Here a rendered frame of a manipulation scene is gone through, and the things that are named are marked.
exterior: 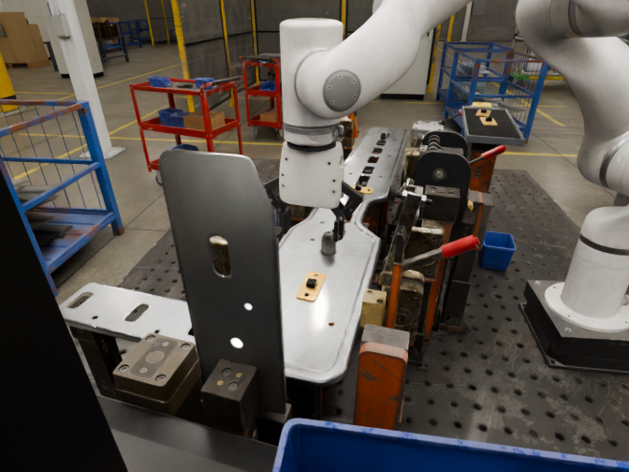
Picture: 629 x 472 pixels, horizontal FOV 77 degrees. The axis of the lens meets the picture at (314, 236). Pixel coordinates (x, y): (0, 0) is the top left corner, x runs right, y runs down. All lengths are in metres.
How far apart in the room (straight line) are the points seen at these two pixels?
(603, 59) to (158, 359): 0.83
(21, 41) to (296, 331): 13.77
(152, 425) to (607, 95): 0.86
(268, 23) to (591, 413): 8.19
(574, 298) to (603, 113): 0.46
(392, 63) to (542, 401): 0.81
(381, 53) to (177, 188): 0.28
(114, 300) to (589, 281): 1.01
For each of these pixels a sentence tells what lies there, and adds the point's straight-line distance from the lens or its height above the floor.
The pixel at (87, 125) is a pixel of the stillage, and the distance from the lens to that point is 2.95.
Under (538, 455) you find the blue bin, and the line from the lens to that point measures 0.38.
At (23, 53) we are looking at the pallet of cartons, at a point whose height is 0.36.
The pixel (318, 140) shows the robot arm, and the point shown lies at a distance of 0.57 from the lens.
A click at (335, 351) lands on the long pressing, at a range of 0.62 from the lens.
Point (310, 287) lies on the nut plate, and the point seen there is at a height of 1.00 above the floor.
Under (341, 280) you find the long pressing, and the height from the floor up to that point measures 1.00.
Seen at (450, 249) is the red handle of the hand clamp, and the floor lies 1.13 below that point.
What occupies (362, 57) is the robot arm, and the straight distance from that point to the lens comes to 0.49.
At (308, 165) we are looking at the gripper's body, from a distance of 0.60.
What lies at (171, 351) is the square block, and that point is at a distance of 0.57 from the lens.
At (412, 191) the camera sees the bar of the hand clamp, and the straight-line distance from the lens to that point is 0.62.
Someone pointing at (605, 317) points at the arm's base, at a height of 0.82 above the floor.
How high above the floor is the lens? 1.45
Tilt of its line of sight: 30 degrees down
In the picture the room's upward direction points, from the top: straight up
